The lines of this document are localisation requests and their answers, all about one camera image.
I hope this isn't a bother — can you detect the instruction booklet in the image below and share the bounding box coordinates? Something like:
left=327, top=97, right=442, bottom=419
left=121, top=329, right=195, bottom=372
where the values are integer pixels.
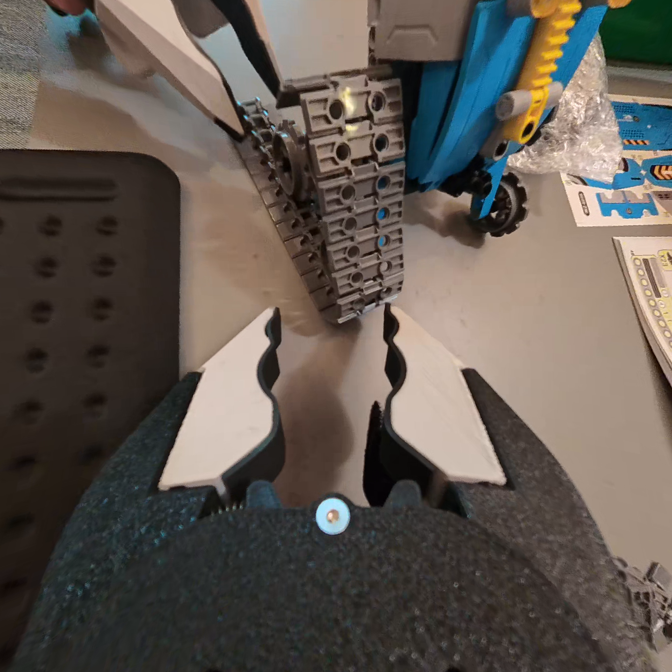
left=613, top=236, right=672, bottom=386

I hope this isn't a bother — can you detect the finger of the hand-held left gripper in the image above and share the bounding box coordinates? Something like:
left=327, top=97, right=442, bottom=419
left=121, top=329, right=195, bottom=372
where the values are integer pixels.
left=94, top=0, right=247, bottom=140
left=210, top=0, right=287, bottom=100

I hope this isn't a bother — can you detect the pile of grey track links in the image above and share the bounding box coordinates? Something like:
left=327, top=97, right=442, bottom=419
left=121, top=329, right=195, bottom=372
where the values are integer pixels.
left=614, top=559, right=672, bottom=652

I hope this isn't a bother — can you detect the grey toy track chain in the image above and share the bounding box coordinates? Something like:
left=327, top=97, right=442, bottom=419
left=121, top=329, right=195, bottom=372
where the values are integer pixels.
left=233, top=73, right=407, bottom=325

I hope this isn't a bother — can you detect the grey desk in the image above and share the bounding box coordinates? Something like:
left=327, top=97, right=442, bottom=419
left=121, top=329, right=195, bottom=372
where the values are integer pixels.
left=31, top=0, right=672, bottom=657

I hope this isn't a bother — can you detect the blue sticker sheet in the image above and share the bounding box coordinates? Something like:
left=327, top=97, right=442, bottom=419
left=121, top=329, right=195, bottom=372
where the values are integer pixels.
left=561, top=94, right=672, bottom=228

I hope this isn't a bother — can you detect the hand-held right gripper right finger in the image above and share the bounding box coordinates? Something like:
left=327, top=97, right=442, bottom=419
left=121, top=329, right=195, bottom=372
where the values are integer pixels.
left=382, top=303, right=507, bottom=485

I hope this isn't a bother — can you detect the blue toy robot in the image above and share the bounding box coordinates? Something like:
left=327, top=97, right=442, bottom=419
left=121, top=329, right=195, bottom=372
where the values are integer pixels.
left=367, top=0, right=631, bottom=237

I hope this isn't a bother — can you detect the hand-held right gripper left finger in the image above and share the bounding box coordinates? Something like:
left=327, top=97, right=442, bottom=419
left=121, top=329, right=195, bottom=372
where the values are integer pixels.
left=159, top=307, right=287, bottom=491

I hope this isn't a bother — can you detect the black perforated pad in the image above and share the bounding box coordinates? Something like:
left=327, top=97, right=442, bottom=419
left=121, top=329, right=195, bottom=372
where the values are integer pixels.
left=0, top=149, right=182, bottom=631

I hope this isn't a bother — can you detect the bubble wrap bag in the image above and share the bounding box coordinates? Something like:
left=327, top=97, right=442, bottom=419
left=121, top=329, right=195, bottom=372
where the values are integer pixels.
left=506, top=37, right=623, bottom=176

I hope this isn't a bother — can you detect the green plastic bin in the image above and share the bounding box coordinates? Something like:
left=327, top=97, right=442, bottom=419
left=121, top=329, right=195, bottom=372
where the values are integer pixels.
left=598, top=0, right=672, bottom=66

